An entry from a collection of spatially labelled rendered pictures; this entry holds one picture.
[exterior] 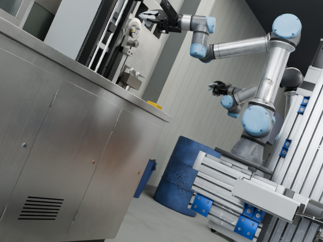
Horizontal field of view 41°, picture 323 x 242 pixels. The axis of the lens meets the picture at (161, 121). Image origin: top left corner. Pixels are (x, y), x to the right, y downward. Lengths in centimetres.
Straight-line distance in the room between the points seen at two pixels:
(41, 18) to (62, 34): 19
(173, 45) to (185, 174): 162
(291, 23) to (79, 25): 102
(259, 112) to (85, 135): 78
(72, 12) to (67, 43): 16
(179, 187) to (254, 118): 374
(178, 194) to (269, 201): 379
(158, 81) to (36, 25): 318
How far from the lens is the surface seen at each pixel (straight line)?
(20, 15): 160
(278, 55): 193
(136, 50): 321
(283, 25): 195
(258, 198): 180
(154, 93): 542
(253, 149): 198
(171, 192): 555
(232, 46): 211
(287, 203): 178
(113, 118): 214
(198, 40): 202
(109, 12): 211
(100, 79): 191
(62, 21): 234
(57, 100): 179
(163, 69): 546
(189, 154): 552
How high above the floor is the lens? 75
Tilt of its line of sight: 2 degrees up
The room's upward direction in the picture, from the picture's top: 23 degrees clockwise
